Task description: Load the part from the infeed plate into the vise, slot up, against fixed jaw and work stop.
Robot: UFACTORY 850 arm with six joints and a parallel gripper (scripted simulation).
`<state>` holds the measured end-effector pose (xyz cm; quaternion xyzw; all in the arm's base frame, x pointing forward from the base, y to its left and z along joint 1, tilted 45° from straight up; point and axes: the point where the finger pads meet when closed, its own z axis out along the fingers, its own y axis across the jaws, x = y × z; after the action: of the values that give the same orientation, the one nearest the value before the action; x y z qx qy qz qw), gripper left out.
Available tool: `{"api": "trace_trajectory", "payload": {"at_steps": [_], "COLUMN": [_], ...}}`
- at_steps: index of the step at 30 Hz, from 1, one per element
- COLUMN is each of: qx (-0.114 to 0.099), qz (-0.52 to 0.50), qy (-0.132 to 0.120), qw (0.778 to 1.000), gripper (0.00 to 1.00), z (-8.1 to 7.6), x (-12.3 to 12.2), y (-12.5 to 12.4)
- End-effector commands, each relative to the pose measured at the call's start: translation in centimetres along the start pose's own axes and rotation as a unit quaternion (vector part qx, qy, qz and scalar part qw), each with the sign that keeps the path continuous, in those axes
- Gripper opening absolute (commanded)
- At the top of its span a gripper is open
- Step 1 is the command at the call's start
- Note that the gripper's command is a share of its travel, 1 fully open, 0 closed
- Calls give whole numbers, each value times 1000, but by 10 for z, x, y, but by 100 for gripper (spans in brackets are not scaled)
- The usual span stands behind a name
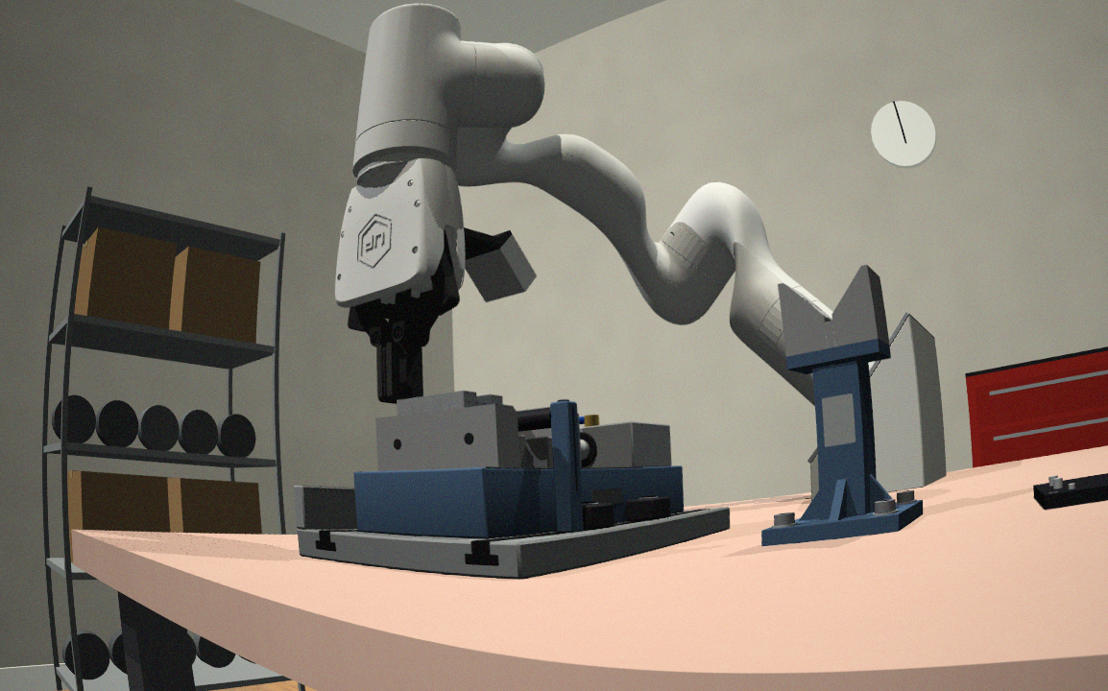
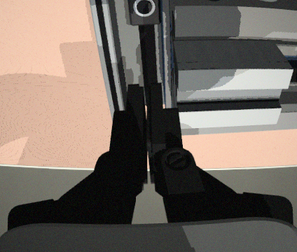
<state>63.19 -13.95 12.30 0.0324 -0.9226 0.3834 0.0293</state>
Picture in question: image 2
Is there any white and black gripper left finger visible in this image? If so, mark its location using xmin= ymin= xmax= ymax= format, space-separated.
xmin=8 ymin=84 xmax=148 ymax=230

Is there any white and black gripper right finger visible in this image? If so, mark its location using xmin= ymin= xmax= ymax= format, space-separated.
xmin=146 ymin=83 xmax=293 ymax=225

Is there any dark grey block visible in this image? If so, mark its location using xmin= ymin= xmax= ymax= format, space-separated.
xmin=173 ymin=40 xmax=293 ymax=129

